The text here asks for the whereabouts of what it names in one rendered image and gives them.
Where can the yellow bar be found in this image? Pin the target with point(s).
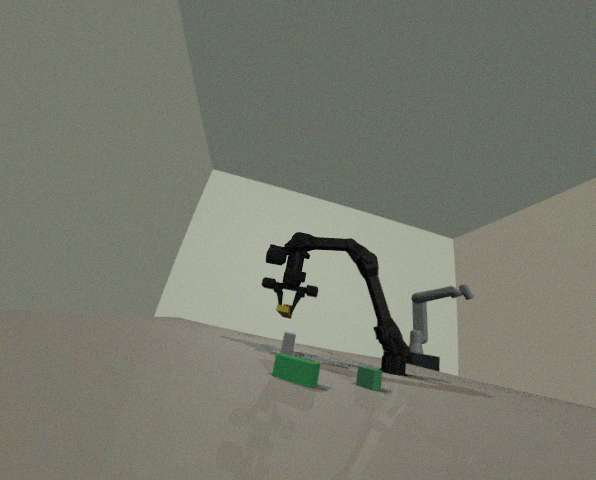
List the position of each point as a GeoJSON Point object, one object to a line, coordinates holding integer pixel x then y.
{"type": "Point", "coordinates": [284, 310]}

